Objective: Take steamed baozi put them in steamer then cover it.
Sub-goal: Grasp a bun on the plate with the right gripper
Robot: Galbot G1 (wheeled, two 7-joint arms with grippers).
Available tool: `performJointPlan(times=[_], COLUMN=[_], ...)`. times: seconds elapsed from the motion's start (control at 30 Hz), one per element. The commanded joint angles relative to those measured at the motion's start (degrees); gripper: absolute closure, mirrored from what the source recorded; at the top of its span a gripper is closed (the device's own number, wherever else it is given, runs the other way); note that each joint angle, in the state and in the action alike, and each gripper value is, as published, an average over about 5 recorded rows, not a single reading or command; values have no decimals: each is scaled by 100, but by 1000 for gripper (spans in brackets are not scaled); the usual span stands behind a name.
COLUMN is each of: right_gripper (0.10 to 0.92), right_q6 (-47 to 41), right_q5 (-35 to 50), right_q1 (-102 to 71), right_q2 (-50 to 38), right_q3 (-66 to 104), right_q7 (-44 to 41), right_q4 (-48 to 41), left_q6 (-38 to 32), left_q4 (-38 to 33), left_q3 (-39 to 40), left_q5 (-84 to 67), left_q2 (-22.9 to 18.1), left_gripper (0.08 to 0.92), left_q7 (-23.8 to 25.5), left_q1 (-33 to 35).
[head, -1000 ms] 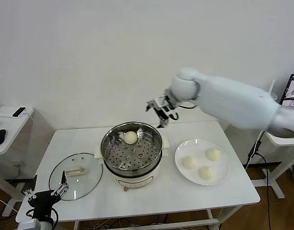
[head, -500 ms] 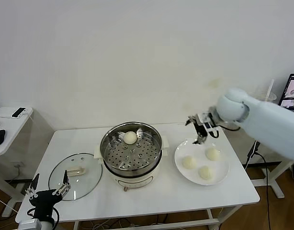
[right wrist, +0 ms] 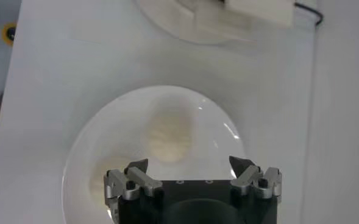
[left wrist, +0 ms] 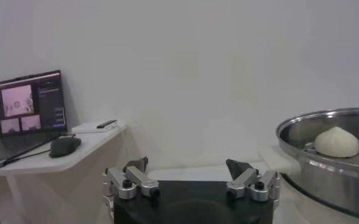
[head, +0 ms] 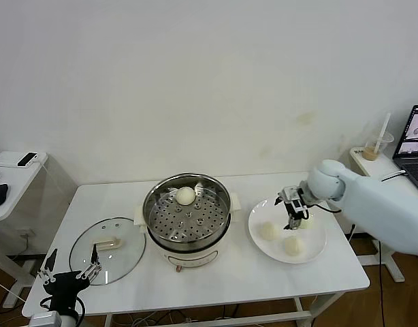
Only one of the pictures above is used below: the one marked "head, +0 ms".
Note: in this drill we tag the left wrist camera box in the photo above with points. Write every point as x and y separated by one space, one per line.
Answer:
45 320

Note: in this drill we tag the dark laptop beside cup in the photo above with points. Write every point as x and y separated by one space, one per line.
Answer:
413 167

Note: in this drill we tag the white main table frame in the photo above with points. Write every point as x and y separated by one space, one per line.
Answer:
302 306

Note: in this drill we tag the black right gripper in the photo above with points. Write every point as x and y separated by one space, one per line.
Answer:
299 213

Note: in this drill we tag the flat white box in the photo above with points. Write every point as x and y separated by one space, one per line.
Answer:
4 159

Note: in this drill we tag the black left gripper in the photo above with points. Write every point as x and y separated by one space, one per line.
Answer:
66 286

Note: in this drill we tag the white round plate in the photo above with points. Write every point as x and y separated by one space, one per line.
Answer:
307 245

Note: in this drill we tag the white wall socket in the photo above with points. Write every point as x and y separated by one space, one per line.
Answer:
25 234

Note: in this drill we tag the white steamed baozi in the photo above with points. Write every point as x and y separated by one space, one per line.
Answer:
185 195
294 246
268 231
307 223

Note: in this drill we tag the cream electric cooker base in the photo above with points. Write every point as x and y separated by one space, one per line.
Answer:
195 255

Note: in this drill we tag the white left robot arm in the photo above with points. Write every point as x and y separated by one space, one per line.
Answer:
68 322

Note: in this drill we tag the clear plastic drink cup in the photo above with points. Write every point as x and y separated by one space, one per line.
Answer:
372 150

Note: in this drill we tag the white side table with cup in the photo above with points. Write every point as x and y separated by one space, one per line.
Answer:
369 167

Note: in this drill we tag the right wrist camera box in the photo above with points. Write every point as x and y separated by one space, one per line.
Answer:
290 193

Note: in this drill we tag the white drinking straw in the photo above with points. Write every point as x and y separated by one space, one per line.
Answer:
385 124

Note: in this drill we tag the white side table with mouse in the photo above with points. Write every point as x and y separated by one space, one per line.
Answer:
15 190

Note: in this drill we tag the round glass lid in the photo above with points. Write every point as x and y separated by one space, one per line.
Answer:
93 269

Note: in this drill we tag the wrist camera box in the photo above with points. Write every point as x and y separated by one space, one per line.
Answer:
45 320
290 193

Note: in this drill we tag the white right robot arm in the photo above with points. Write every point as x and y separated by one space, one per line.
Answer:
365 201

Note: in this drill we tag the black white phone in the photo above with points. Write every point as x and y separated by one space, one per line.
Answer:
27 159

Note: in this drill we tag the stainless steel steamer basket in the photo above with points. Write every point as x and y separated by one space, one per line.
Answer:
202 225

